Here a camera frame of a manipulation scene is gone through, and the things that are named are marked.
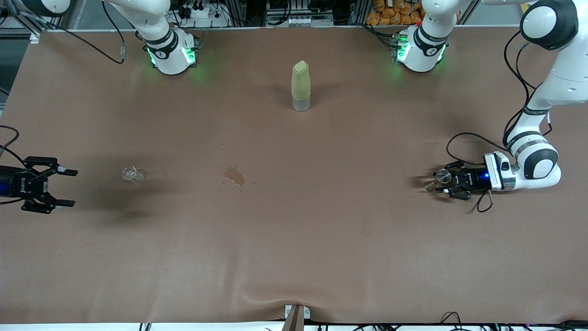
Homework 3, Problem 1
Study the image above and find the steel double jigger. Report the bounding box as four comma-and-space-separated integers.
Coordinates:
425, 169, 452, 192

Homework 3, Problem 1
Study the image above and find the clear glass measuring cup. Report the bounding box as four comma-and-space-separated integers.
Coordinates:
122, 165, 145, 184

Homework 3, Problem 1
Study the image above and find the orange snack bag pile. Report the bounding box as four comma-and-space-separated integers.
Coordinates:
366, 0, 425, 26

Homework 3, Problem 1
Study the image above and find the olive green bottle clear base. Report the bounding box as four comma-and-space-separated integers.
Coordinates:
291, 60, 311, 112

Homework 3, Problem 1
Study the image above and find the brown table mat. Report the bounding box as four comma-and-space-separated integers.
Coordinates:
0, 25, 588, 325

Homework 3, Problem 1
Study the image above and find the brown liquid spill stain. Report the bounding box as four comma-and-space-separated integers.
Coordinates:
224, 166, 245, 187

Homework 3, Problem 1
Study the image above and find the white terminal strip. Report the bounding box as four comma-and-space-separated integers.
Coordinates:
288, 16, 334, 27

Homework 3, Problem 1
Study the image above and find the white power strip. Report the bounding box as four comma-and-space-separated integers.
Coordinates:
177, 0, 230, 28

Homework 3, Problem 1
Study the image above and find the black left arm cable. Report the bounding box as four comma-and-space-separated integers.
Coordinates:
447, 32, 552, 213

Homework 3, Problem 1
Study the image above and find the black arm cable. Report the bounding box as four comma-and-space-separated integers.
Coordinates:
0, 2, 126, 205
447, 32, 552, 213

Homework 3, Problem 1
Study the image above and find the black cable loop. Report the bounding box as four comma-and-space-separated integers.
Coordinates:
440, 311, 464, 331

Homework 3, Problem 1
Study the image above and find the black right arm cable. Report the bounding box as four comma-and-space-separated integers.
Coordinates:
0, 2, 126, 205

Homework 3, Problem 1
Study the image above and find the aluminium frame rail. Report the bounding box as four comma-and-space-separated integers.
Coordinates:
0, 9, 60, 37

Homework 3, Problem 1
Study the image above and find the brown camera pole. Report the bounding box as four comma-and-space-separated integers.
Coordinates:
281, 305, 305, 331

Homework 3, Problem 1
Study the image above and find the metal clamp bracket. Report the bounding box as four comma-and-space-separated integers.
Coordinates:
284, 304, 311, 320

